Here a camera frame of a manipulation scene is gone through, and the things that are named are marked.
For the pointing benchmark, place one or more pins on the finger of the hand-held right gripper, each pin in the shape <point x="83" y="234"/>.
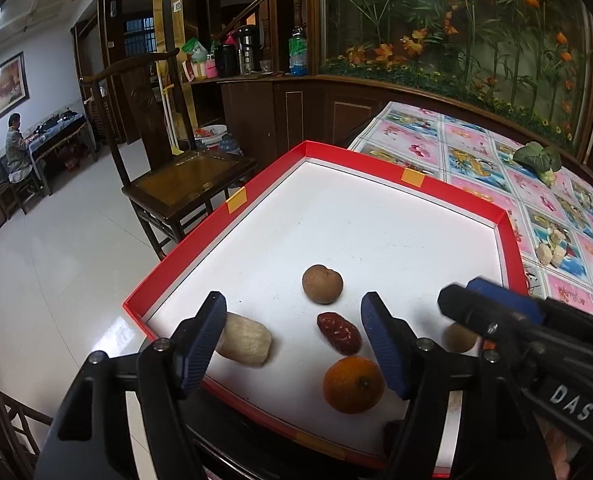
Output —
<point x="471" y="312"/>
<point x="511" y="297"/>

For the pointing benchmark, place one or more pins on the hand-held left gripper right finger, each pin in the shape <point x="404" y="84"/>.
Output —
<point x="384" y="345"/>

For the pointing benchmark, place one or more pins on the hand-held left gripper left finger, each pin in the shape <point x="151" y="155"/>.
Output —
<point x="204" y="345"/>

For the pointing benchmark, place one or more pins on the brown round fruit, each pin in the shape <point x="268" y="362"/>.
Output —
<point x="460" y="339"/>
<point x="322" y="284"/>

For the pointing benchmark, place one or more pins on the beige lotus root piece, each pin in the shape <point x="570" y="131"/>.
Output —
<point x="246" y="337"/>

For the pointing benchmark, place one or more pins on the orange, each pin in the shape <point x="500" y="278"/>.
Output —
<point x="354" y="384"/>

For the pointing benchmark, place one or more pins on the red and white cardboard box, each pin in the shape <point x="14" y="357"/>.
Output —
<point x="366" y="230"/>

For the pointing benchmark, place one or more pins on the person's right hand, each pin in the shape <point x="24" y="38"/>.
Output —
<point x="558" y="452"/>

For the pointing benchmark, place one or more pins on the beige ginger piece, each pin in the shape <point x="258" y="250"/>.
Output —
<point x="551" y="255"/>

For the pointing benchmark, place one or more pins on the green broccoli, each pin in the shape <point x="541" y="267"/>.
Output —
<point x="538" y="160"/>

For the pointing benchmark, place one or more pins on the dark wooden chair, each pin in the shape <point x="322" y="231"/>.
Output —
<point x="186" y="185"/>
<point x="6" y="410"/>

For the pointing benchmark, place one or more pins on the blue water jug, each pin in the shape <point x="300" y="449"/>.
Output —
<point x="230" y="145"/>

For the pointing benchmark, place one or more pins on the white basin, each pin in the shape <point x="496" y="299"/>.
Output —
<point x="210" y="134"/>

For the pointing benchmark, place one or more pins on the dark low table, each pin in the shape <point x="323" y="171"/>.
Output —
<point x="61" y="130"/>

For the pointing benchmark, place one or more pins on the glass tank with artificial flowers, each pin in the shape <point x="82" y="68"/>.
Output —
<point x="451" y="35"/>

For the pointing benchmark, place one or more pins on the pink cup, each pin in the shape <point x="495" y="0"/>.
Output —
<point x="210" y="68"/>

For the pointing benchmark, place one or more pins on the green packet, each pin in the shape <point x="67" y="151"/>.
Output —
<point x="195" y="50"/>

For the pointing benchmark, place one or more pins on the black and silver thermos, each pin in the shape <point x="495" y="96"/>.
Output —
<point x="246" y="50"/>

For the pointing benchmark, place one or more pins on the green plastic bottle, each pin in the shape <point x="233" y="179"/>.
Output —
<point x="299" y="52"/>

